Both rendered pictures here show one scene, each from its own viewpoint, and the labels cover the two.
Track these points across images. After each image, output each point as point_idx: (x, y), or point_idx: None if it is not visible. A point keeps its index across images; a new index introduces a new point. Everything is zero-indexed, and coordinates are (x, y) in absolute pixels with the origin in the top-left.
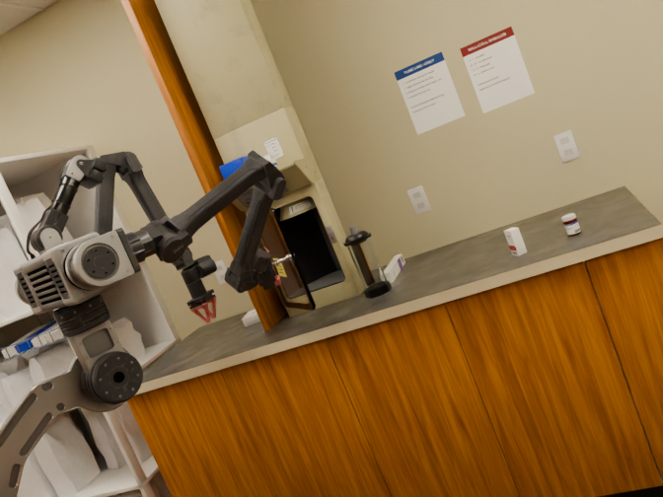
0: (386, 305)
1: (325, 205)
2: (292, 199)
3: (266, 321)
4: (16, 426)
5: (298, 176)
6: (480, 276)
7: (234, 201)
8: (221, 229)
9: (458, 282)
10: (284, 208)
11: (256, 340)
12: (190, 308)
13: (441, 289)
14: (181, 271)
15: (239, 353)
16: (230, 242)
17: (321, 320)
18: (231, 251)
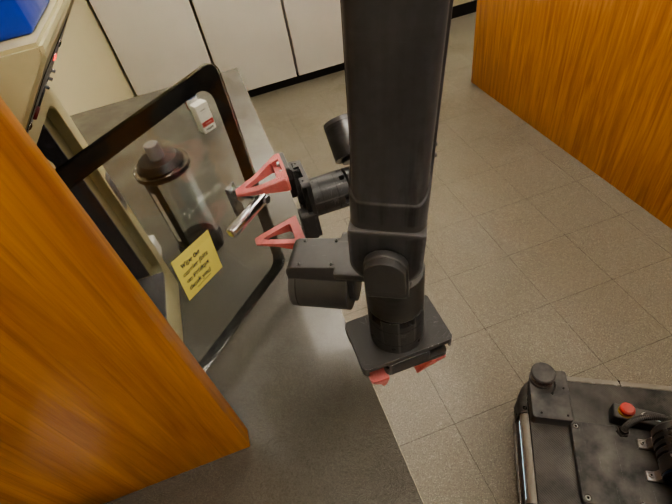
0: (277, 199)
1: (68, 130)
2: (38, 120)
3: (241, 422)
4: None
5: (67, 20)
6: (255, 135)
7: (29, 116)
8: (95, 245)
9: (255, 149)
10: None
11: (314, 415)
12: (445, 347)
13: (266, 156)
14: (411, 282)
15: (381, 406)
16: (130, 279)
17: (279, 285)
18: (148, 313)
